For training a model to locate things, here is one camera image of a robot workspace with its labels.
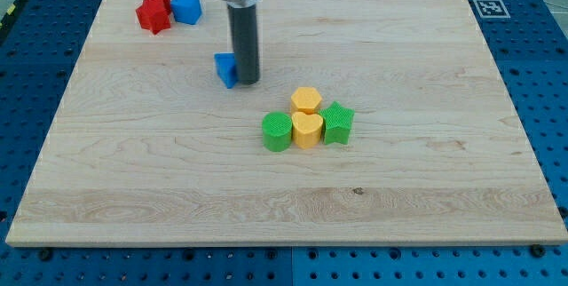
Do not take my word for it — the blue triangle block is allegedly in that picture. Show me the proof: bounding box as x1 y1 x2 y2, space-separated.
214 53 238 89

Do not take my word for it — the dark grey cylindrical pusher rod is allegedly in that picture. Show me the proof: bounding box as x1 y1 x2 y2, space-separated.
227 4 260 85

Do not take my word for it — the blue cube block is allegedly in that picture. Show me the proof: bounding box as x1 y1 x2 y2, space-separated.
170 0 202 25

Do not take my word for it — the green cylinder block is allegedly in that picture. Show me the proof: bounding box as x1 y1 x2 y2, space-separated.
262 112 292 152

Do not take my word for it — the yellow heart block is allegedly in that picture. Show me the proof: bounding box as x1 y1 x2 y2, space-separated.
291 111 324 149

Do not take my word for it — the yellow hexagon block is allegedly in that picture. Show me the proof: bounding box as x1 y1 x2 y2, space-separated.
290 87 322 115

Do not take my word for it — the green star block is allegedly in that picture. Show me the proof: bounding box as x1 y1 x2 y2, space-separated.
319 101 355 145

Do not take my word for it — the wooden board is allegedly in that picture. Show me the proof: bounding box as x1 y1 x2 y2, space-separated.
6 0 567 248

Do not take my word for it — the red star block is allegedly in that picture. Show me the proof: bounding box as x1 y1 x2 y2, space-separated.
136 0 171 35

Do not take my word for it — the white fiducial marker tag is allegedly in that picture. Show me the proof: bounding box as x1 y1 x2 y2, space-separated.
473 0 510 19

